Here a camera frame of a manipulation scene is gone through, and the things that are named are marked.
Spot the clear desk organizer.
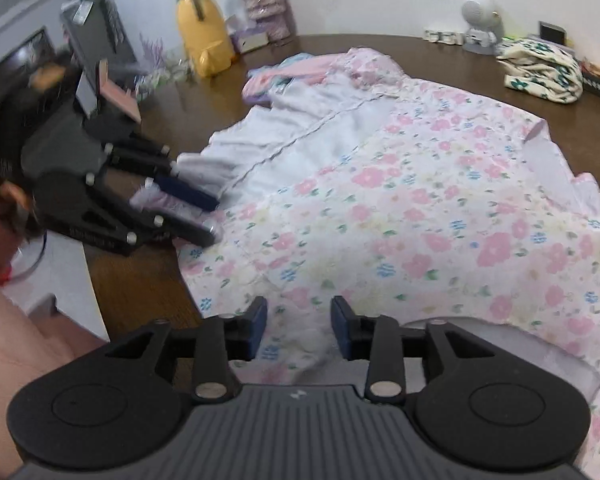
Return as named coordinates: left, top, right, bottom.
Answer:
left=132, top=67, right=191, bottom=101

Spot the black box with labels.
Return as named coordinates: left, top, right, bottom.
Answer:
left=60, top=0, right=140, bottom=70

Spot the purple tissue box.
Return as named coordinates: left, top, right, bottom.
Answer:
left=225, top=12, right=271, bottom=56

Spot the yellow thermos bottle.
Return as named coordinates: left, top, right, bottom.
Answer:
left=176, top=0, right=236, bottom=78

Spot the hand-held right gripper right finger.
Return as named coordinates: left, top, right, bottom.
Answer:
left=331, top=295, right=486, bottom=403

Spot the plain pink garment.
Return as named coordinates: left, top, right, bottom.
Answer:
left=242, top=51, right=351, bottom=106

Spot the person's left forearm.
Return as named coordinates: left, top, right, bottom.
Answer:
left=0, top=275, right=108, bottom=480

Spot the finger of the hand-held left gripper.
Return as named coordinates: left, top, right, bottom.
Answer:
left=102, top=141, right=221, bottom=212
left=32, top=172, right=224, bottom=257

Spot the purple lavender bunch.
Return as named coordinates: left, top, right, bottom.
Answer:
left=140, top=32, right=168, bottom=76

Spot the pink floral dress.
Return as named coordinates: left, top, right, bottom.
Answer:
left=130, top=47, right=600, bottom=480

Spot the dark screen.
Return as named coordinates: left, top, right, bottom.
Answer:
left=0, top=27, right=57, bottom=88

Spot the white robot speaker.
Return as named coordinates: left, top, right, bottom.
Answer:
left=461, top=0, right=503, bottom=56

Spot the cream floral folded cloth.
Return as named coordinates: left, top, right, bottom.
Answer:
left=496, top=37, right=583, bottom=106

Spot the small standing frame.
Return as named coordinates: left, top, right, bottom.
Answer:
left=75, top=60, right=143, bottom=123

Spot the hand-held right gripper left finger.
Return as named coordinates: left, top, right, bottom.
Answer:
left=105, top=296, right=269, bottom=403

